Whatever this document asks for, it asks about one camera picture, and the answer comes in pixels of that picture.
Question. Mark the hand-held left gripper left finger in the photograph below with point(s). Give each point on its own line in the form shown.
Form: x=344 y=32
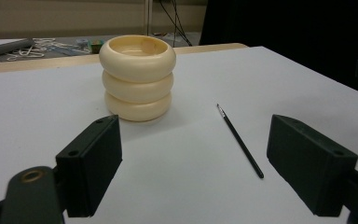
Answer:
x=90 y=161

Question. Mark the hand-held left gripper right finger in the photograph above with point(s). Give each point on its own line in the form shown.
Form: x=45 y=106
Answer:
x=310 y=165

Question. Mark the thin black paint brush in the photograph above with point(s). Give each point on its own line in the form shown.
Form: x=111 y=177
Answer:
x=240 y=142

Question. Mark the cream ribbed pen holder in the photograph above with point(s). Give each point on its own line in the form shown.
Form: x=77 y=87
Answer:
x=136 y=84

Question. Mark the white board sheet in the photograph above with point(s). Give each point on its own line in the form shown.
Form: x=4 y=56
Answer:
x=183 y=186

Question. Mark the multicoloured cube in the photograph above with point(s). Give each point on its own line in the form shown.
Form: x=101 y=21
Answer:
x=96 y=46

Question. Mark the grey cylinder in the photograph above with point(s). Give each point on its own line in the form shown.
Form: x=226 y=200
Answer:
x=14 y=46

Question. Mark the black curtain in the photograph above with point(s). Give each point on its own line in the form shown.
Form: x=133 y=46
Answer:
x=292 y=25

